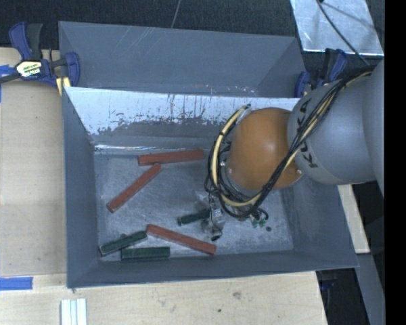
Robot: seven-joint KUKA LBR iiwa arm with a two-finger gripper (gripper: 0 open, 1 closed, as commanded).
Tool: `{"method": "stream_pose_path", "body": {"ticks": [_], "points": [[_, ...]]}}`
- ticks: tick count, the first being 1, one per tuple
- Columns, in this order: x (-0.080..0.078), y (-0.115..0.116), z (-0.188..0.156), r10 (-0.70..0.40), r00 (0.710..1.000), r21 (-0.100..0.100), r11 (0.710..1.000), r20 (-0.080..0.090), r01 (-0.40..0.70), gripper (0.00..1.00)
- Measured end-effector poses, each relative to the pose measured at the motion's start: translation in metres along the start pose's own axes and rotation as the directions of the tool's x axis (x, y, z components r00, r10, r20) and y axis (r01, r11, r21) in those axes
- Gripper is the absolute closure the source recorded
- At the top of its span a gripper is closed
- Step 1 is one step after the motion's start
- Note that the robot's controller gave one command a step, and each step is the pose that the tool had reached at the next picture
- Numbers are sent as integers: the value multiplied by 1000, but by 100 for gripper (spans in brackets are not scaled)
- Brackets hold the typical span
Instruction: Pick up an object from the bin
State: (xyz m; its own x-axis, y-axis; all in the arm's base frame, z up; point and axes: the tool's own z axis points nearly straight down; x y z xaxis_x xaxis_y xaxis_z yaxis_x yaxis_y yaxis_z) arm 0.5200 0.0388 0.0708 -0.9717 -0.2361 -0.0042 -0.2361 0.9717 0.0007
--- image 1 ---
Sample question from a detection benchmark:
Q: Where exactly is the red-brown flat block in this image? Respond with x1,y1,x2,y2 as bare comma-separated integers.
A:
106,162,164,214
137,149,206,167
146,223,218,257

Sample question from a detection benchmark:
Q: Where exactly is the pale wood flat board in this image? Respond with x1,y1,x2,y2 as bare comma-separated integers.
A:
0,79,69,278

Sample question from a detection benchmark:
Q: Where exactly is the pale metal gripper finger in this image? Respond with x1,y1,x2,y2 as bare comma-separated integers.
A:
210,208,225,242
200,212,213,234

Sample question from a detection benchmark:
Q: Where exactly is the grey metal bin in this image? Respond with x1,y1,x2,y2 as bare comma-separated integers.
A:
58,21,360,289

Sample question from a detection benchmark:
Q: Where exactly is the dark green flat block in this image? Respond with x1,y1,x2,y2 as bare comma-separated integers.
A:
120,246,171,261
99,230,149,257
176,209,211,227

